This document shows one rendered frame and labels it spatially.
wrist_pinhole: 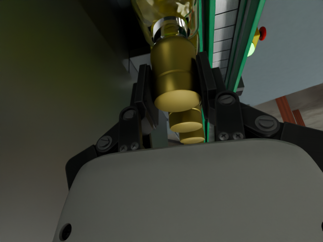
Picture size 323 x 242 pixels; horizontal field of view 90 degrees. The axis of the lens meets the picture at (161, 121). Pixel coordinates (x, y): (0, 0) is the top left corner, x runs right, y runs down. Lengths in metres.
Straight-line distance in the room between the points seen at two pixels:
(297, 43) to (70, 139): 0.81
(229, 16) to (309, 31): 0.43
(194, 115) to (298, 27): 0.65
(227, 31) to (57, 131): 0.42
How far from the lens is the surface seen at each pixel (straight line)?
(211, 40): 0.36
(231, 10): 0.44
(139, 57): 0.49
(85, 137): 0.21
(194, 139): 0.21
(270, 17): 0.69
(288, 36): 0.79
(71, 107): 0.20
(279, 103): 2.53
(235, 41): 0.47
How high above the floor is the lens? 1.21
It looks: 22 degrees down
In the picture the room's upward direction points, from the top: 176 degrees clockwise
